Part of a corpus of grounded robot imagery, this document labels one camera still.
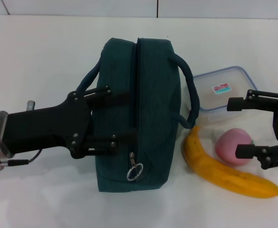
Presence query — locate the dark teal insulated bag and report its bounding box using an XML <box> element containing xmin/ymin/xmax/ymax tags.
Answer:
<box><xmin>76</xmin><ymin>37</ymin><xmax>201</xmax><ymax>192</ymax></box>

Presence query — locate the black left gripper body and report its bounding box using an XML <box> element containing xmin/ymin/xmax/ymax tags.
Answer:
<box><xmin>1</xmin><ymin>91</ymin><xmax>95</xmax><ymax>160</ymax></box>

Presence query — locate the yellow banana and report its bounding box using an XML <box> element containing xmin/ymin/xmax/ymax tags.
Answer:
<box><xmin>182</xmin><ymin>125</ymin><xmax>278</xmax><ymax>199</ymax></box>

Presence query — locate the pink peach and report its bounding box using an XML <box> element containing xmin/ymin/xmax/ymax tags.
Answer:
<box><xmin>215</xmin><ymin>128</ymin><xmax>256</xmax><ymax>164</ymax></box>

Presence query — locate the clear plastic lunch box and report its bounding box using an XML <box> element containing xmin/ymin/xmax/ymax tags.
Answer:
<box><xmin>192</xmin><ymin>66</ymin><xmax>259</xmax><ymax>124</ymax></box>

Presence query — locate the metal zipper pull ring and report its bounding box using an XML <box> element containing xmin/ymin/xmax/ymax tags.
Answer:
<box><xmin>126</xmin><ymin>152</ymin><xmax>144</xmax><ymax>182</ymax></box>

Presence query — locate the left arm gripper cable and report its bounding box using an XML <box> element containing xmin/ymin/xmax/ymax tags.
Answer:
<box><xmin>0</xmin><ymin>100</ymin><xmax>44</xmax><ymax>171</ymax></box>

